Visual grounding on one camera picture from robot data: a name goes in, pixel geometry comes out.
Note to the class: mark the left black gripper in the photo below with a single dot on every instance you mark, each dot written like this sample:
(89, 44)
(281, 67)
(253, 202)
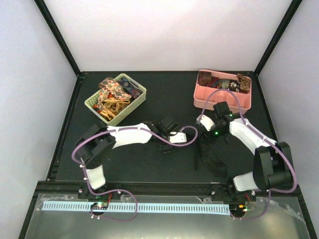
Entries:
(166, 149)

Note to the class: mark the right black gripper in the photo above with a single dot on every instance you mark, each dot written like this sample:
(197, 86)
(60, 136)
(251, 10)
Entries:
(208, 139)

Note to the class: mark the black necktie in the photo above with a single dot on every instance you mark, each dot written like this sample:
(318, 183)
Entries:
(206, 154)

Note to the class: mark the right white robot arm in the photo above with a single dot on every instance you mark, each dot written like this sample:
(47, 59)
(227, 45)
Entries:
(272, 165)

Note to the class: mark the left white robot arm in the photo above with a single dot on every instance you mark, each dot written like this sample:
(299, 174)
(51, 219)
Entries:
(98, 143)

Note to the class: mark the pink divided organizer box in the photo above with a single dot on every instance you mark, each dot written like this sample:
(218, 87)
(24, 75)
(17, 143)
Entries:
(205, 96)

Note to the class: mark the rolled red tie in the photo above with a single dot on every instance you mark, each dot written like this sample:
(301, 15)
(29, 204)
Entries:
(214, 83)

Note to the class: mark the rolled olive tie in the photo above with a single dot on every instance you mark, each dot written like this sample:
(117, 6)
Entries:
(224, 84)

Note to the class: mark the rolled dark floral tie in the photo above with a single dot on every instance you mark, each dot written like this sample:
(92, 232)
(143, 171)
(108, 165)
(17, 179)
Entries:
(234, 86)

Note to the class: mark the navy patterned necktie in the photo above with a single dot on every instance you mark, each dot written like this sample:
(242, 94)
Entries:
(129, 87)

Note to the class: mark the rolled brown dotted tie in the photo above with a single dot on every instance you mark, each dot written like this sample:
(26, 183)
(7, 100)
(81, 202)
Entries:
(245, 83)

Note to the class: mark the yellow necktie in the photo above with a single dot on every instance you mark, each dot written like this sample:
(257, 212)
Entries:
(111, 107)

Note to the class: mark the green plastic basket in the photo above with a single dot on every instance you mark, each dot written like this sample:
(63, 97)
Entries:
(91, 103)

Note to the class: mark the floral orange necktie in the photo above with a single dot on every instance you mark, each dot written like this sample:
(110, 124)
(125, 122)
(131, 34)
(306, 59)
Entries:
(110, 88)

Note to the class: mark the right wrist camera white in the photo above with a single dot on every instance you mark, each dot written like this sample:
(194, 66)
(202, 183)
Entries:
(206, 122)

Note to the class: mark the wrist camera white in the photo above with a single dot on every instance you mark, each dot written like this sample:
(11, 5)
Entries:
(177, 138)
(206, 122)

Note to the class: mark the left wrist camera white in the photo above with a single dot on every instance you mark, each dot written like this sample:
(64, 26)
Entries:
(177, 138)

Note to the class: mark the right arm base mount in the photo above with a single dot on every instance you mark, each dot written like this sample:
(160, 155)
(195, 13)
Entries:
(228, 192)

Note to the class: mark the light blue cable duct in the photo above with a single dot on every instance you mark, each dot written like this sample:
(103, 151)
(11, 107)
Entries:
(170, 208)

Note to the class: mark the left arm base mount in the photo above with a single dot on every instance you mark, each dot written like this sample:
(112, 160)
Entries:
(101, 193)

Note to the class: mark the black aluminium front rail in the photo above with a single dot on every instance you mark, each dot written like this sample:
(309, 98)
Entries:
(159, 189)

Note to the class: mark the right black frame post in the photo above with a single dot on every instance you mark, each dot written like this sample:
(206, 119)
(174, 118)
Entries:
(284, 23)

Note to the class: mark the black frame post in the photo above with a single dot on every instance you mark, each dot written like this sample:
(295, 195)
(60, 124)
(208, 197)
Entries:
(284, 23)
(44, 10)

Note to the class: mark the left black frame post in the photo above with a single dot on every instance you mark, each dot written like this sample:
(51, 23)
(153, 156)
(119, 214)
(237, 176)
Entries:
(44, 10)

